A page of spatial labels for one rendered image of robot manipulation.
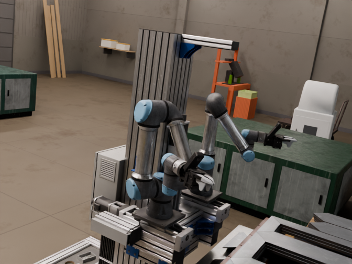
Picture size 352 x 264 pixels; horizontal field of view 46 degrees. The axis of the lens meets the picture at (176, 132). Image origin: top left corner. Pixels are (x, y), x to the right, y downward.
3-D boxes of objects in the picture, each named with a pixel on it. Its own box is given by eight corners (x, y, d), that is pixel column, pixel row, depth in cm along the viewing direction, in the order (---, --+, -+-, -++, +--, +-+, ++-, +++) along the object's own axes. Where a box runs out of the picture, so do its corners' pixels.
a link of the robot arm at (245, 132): (240, 139, 281) (242, 127, 279) (256, 142, 280) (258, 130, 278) (240, 142, 273) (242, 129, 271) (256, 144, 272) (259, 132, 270)
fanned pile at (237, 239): (259, 238, 298) (259, 232, 298) (239, 259, 265) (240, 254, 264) (242, 232, 304) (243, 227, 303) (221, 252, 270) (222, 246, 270)
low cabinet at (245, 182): (171, 188, 558) (179, 130, 539) (229, 163, 712) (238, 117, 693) (321, 243, 456) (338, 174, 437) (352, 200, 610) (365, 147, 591)
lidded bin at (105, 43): (117, 48, 1524) (118, 41, 1517) (110, 47, 1489) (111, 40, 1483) (107, 46, 1548) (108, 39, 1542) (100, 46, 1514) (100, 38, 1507)
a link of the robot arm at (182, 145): (173, 107, 228) (197, 191, 209) (155, 107, 222) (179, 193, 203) (183, 96, 219) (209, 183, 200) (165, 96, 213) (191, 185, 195)
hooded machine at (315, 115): (320, 174, 716) (340, 87, 681) (279, 164, 748) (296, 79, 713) (328, 164, 791) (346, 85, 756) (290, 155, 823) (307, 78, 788)
